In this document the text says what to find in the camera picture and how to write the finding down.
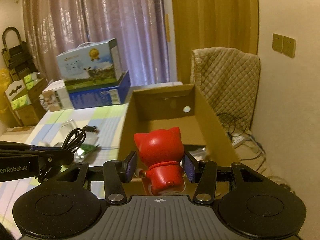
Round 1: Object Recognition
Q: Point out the silver green foil bag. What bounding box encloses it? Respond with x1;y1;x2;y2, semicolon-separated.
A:
53;141;99;163

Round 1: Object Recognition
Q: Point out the wall socket plate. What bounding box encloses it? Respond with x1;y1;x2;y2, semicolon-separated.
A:
283;36;296;58
272;33;284;53

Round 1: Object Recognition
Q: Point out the quilted beige chair cover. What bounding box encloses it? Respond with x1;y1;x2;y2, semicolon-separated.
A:
190;47;261;133

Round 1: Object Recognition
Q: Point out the pure milk carton box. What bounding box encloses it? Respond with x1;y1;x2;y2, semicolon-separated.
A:
56;38;123;93

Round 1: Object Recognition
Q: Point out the small black toy car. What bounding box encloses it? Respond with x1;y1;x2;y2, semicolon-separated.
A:
82;125;99;134

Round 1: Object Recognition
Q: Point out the yellow plastic bag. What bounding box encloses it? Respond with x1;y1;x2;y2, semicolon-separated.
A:
0;68;17;127

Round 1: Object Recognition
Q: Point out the pink curtain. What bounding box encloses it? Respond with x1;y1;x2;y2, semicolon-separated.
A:
23;0;170;86

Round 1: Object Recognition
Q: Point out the cardboard tissue display box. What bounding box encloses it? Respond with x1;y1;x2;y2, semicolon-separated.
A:
4;72;48;126

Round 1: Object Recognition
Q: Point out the open cardboard box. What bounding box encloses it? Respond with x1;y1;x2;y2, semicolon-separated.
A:
117;83;241;198

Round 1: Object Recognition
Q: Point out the black cable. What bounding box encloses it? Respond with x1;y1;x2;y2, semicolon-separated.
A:
36;128;87;183

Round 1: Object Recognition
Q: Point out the black folding hand cart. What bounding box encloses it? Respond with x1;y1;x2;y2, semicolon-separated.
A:
2;27;38;81

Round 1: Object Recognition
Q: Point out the red cat figurine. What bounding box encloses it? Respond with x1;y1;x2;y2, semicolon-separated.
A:
134;127;185;196

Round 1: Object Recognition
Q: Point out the wooden door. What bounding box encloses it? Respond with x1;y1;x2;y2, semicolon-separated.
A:
172;0;259;84

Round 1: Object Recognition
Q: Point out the clear plastic packaged square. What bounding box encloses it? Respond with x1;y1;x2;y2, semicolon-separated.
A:
59;119;77;139

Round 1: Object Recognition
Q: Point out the white beige product box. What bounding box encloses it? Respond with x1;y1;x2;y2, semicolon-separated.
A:
42;80;73;112

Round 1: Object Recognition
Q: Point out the blue flat box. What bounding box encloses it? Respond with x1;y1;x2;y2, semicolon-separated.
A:
69;71;131;109

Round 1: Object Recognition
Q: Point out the power strip with cables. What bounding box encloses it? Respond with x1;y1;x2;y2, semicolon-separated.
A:
217;112;266;160

